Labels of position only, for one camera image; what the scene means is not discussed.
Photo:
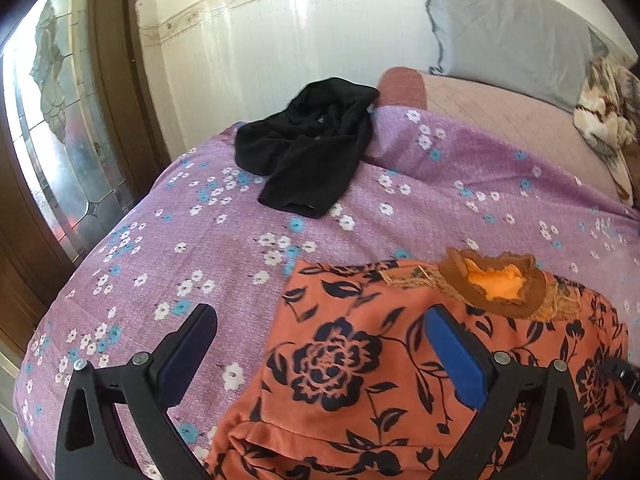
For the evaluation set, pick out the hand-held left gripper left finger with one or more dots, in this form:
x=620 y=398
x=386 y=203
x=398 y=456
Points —
x=187 y=345

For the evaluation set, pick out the purple floral bedsheet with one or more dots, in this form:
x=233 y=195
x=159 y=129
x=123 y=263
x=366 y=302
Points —
x=450 y=185

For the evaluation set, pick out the wooden stained glass door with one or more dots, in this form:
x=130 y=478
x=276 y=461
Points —
x=65 y=135

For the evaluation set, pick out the black garment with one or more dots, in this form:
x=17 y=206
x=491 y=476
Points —
x=300 y=160

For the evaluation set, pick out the beige printed blanket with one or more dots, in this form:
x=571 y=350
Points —
x=600 y=110

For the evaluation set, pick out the orange floral garment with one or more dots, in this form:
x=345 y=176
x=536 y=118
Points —
x=350 y=320

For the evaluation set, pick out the pink quilted mattress pad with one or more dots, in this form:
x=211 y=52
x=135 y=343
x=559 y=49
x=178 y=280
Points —
x=500 y=110

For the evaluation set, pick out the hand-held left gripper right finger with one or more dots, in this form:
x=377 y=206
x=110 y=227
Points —
x=452 y=355

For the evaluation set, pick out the grey pillow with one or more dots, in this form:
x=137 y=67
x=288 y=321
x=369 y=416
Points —
x=500 y=25

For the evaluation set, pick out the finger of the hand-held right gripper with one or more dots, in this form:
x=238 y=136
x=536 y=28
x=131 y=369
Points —
x=622 y=372

